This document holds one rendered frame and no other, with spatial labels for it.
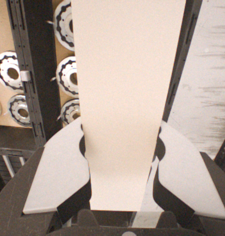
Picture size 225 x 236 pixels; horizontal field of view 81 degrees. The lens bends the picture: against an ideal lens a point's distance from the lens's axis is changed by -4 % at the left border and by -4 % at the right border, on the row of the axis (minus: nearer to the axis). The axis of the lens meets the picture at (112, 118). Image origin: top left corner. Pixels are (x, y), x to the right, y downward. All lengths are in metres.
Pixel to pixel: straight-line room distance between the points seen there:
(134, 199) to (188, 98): 0.48
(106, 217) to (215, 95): 0.68
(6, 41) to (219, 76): 0.67
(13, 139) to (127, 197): 0.39
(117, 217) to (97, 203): 0.55
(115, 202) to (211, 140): 0.64
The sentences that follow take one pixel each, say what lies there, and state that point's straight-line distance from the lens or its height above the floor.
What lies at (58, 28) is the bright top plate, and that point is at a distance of 0.36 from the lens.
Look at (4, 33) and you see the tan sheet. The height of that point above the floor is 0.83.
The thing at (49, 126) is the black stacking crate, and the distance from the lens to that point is 0.39.
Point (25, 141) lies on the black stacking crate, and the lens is 0.47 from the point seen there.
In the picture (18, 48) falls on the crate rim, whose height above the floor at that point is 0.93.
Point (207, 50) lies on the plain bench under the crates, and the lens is 0.58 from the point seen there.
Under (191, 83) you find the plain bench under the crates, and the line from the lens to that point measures 0.58.
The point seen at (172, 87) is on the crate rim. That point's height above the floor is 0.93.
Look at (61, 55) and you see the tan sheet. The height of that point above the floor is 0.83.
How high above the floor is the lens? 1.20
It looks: 61 degrees down
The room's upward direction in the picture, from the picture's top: 178 degrees counter-clockwise
